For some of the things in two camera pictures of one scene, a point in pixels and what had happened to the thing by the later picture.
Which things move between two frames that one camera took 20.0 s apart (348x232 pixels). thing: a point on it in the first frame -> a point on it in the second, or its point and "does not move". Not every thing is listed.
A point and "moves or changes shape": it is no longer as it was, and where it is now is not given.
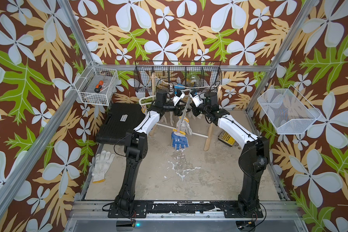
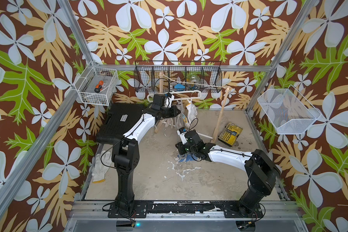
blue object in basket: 179,86 does not move
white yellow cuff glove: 185,126 moves or changes shape
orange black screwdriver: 98,87 does not move
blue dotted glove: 179,140 -> 185,157
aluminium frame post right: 308,7 does not move
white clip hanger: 188,97 moves or changes shape
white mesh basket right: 287,110 does not move
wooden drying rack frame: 152,133 -> 161,86
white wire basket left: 96,85 does not move
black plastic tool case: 119,119 does not move
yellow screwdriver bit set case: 226,138 does not move
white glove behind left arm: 100,164 does not move
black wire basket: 151,76 does not move
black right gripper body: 196,111 -> 183,148
